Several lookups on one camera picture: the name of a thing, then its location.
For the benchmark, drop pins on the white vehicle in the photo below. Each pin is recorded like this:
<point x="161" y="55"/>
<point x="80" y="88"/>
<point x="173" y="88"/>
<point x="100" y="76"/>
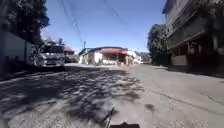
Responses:
<point x="50" y="56"/>

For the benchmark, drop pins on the low building with red roof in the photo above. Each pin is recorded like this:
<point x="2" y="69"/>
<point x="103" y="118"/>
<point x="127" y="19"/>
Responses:
<point x="106" y="55"/>

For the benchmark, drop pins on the robot's own part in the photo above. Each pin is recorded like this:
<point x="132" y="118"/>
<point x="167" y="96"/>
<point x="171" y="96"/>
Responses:
<point x="108" y="118"/>

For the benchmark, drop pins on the dark green tree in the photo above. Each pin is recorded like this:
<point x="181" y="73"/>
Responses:
<point x="158" y="43"/>

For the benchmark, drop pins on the pole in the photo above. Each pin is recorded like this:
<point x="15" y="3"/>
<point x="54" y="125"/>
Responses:
<point x="84" y="45"/>

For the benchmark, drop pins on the multi-storey grey building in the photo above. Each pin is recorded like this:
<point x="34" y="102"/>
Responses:
<point x="190" y="30"/>

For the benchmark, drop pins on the grey asphalt road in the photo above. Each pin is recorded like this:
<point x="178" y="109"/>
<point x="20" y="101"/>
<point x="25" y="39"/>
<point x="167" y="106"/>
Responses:
<point x="156" y="96"/>

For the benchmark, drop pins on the pale wall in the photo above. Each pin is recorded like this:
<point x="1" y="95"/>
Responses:
<point x="15" y="50"/>

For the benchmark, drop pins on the large tree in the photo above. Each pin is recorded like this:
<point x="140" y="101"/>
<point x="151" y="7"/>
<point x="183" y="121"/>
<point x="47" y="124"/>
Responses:
<point x="23" y="18"/>

